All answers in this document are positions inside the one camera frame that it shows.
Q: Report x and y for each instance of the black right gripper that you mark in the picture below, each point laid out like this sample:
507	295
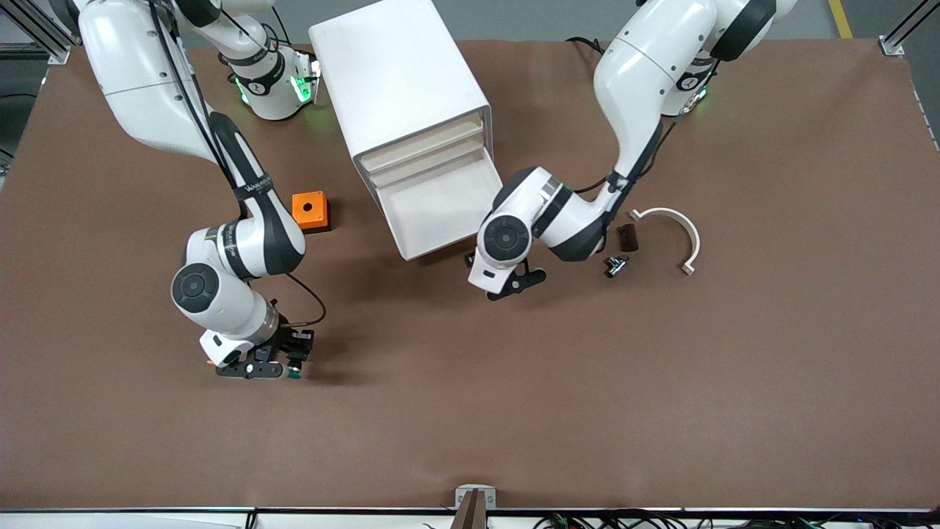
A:
287	343

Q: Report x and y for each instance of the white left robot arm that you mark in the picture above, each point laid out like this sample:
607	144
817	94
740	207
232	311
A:
646	66

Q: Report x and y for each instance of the grey metal table bracket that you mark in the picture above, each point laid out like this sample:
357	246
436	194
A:
463	491

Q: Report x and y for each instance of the silver metal tee fitting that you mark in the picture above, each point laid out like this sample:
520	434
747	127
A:
617	265

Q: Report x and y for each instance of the orange button enclosure box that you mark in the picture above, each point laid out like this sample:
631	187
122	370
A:
308	211

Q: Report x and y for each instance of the white table edge rail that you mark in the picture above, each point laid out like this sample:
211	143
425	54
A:
147	520

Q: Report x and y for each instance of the brown ribbed block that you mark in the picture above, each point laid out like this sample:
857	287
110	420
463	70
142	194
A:
628	238

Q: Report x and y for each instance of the white curved pipe clamp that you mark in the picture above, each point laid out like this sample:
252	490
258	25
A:
691	235

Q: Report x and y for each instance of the aluminium frame post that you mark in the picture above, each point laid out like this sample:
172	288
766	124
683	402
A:
44	33
892	45

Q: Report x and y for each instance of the white plastic drawer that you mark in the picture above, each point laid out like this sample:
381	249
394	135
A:
440	213
440	163
426	141

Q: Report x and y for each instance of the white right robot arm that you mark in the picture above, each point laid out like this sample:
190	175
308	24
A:
147	88

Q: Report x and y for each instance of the white drawer cabinet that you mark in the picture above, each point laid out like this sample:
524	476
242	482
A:
396	66

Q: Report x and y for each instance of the green push button module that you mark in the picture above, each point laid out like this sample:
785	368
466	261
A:
294	371

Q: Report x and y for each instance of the brown grey camera strut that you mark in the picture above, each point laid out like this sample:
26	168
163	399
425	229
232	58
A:
474	514

